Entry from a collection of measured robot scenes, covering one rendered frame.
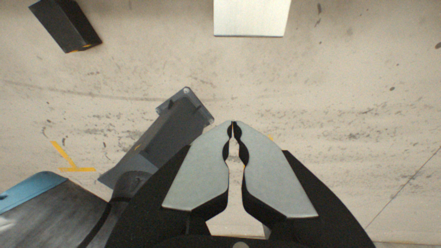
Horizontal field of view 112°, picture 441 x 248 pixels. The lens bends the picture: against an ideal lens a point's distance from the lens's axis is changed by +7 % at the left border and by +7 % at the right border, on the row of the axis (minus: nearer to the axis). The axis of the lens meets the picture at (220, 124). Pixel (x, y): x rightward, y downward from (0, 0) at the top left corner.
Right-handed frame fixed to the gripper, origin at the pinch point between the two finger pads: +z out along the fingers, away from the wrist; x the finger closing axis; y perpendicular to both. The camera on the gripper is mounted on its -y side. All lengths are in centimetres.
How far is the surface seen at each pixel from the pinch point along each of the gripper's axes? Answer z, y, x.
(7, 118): 83, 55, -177
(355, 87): 83, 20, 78
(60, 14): 70, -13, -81
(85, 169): 83, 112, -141
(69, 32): 70, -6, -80
